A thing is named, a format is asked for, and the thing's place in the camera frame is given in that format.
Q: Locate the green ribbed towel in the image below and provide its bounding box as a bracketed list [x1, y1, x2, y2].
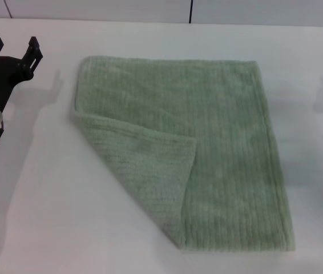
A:
[70, 55, 296, 253]

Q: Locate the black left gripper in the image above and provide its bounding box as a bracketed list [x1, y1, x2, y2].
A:
[0, 36, 44, 111]

